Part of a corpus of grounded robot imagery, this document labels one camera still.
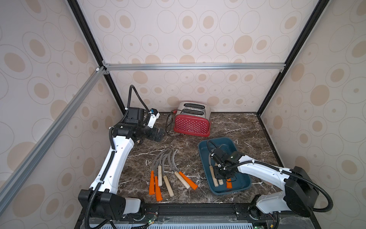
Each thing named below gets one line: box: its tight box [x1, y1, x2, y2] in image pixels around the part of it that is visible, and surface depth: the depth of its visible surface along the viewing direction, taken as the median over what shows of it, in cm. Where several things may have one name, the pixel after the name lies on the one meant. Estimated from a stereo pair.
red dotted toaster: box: [173, 101, 212, 137], surface depth 99 cm
